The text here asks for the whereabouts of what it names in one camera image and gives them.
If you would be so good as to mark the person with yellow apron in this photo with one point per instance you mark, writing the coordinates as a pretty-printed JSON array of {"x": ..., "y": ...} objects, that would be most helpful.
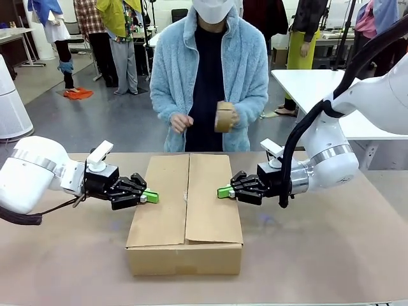
[{"x": 301, "y": 51}]

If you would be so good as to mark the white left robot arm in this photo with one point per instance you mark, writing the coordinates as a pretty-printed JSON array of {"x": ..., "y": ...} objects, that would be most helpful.
[{"x": 32, "y": 169}]

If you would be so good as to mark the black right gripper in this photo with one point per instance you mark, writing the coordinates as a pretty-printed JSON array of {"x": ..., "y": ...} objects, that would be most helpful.
[{"x": 269, "y": 181}]

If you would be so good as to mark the person's left hand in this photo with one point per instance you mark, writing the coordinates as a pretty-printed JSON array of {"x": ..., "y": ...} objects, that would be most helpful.
[{"x": 235, "y": 118}]

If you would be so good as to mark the person in dark maroon garment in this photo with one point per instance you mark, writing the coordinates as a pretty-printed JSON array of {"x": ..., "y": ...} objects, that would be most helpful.
[{"x": 264, "y": 16}]

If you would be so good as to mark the black office chair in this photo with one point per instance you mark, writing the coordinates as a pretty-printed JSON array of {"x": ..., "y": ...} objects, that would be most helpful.
[{"x": 179, "y": 14}]

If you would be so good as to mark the white round pillar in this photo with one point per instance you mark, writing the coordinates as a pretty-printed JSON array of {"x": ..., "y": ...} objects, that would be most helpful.
[{"x": 39, "y": 48}]

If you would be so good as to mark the small brown carton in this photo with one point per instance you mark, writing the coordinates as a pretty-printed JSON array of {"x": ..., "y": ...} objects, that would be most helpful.
[{"x": 280, "y": 56}]

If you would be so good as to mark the person in blue fleece jacket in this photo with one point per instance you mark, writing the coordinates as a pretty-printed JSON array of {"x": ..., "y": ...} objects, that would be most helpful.
[{"x": 207, "y": 63}]

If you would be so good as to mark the person in yellow-green top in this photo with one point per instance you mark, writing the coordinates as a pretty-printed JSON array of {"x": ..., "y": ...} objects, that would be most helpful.
[{"x": 124, "y": 57}]

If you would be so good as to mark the large white table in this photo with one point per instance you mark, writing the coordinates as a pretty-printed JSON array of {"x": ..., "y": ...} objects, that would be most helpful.
[{"x": 306, "y": 86}]

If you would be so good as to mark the orange cloth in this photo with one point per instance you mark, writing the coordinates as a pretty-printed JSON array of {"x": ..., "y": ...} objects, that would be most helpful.
[{"x": 78, "y": 94}]

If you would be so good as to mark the large cardboard shipping box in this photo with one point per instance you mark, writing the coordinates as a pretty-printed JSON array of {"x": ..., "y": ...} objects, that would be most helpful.
[{"x": 185, "y": 258}]

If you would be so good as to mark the person in pink and blue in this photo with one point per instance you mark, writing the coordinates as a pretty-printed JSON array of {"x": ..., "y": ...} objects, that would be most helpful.
[{"x": 373, "y": 19}]

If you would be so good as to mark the brown packing tape roll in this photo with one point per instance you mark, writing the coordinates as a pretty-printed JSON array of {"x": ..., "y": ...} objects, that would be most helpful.
[{"x": 223, "y": 119}]

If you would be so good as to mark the person's right forearm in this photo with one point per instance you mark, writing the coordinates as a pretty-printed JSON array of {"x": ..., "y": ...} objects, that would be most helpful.
[{"x": 162, "y": 108}]

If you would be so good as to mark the person's right hand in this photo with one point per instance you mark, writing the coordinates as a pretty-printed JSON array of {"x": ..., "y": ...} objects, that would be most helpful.
[{"x": 180, "y": 123}]

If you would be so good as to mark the black upright stand pole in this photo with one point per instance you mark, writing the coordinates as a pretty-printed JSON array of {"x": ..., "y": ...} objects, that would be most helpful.
[{"x": 146, "y": 48}]

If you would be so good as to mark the person's left forearm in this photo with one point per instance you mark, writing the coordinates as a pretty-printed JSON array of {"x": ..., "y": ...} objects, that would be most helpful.
[{"x": 253, "y": 110}]

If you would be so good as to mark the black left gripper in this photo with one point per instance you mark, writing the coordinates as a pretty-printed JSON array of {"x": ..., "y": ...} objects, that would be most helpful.
[{"x": 102, "y": 180}]

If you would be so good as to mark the person in plaid shirt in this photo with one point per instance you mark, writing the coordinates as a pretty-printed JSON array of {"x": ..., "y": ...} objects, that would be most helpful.
[{"x": 92, "y": 19}]

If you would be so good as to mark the white height-adjustable desk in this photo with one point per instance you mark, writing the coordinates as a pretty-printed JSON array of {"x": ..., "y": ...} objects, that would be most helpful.
[{"x": 153, "y": 39}]

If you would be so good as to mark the white air purifier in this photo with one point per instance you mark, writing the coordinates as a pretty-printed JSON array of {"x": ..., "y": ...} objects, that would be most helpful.
[{"x": 12, "y": 108}]

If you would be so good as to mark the black slanted tripod pole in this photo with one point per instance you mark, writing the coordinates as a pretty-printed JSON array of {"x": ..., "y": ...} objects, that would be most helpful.
[{"x": 345, "y": 32}]

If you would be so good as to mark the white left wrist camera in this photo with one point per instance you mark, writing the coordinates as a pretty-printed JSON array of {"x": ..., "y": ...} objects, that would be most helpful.
[{"x": 100, "y": 153}]

